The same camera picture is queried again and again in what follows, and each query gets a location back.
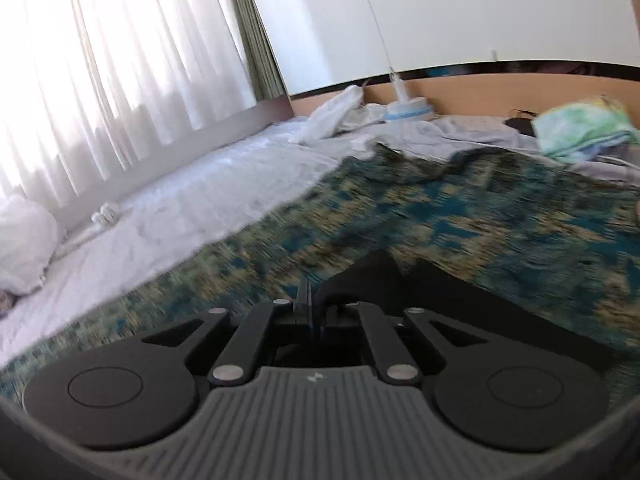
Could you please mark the green and white tie-dye cloth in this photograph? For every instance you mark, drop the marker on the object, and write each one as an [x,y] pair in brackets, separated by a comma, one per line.
[580,127]

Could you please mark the white bed sheet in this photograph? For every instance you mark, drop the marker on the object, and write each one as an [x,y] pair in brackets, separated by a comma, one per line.
[200,185]

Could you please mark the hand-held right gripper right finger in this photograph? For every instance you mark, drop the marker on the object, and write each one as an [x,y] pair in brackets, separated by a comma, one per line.
[335,321]

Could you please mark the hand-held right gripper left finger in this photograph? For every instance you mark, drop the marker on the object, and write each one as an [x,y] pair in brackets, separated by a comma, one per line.
[302,311]

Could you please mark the teal and beige patterned blanket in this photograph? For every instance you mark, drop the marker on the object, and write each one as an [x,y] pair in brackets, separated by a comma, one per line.
[450,210]

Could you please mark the white and blue handheld appliance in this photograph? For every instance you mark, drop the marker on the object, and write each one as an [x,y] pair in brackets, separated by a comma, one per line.
[407,109]

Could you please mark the green curtain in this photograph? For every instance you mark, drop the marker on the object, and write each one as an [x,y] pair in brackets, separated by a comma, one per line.
[255,35]

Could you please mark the white pillow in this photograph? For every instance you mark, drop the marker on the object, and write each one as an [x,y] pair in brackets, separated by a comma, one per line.
[25,245]

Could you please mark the crumpled white cloth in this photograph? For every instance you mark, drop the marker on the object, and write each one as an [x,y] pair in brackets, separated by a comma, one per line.
[330,112]

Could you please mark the small white crumpled object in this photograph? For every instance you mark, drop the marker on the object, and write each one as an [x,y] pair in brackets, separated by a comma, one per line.
[105,215]

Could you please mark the wooden headboard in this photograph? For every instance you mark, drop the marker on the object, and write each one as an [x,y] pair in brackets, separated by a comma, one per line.
[475,92]

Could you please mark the black pants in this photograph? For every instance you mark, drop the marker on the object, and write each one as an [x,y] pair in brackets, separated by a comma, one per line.
[450,301]

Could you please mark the white sheer curtain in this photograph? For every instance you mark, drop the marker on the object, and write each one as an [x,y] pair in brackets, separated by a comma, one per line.
[110,60]

